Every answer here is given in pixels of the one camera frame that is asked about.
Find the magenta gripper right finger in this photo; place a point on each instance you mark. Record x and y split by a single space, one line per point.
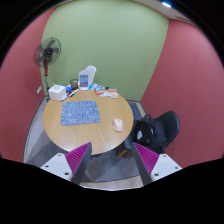
152 166

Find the black backpack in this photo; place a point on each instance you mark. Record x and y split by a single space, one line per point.
150 133

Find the black office chair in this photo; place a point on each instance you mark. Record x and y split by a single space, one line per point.
171 125

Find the white wall socket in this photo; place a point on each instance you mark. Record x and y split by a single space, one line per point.
39 89

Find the blue packet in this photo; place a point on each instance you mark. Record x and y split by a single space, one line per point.
93 86

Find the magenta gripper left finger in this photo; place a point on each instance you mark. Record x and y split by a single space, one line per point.
70 166

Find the black standing fan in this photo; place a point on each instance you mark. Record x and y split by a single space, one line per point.
46 53

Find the white tissue box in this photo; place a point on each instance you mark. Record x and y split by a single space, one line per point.
57 92

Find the colourful snack packet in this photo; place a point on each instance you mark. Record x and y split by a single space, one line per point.
106 92

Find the dark glass jar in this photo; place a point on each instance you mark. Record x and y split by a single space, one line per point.
74 83

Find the round wooden table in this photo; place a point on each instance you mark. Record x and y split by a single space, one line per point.
102 136

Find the blue patterned mouse pad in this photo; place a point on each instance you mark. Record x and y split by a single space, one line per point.
79 113

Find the ceiling light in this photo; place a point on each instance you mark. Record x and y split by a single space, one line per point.
167 4

